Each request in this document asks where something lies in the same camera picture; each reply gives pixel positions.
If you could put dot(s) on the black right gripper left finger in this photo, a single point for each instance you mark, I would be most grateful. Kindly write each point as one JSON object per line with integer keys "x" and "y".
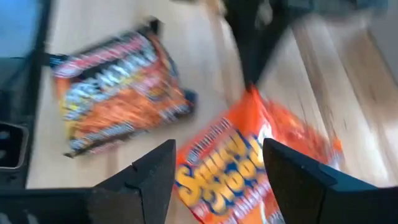
{"x": 93, "y": 205}

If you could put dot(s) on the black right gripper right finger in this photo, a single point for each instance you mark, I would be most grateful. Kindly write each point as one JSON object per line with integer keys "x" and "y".
{"x": 326, "y": 202}

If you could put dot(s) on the black fire noodle packet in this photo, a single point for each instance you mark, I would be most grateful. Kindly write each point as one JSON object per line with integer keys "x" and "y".
{"x": 118, "y": 93}

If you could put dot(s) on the orange spicy noodle packet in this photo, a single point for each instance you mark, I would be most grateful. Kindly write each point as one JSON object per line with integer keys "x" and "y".
{"x": 224, "y": 161}

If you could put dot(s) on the black aluminium table frame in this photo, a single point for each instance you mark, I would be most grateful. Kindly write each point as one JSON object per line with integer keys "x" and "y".
{"x": 18, "y": 93}

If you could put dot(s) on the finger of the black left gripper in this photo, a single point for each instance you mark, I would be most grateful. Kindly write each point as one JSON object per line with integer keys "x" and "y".
{"x": 278, "y": 28}
{"x": 244, "y": 31}

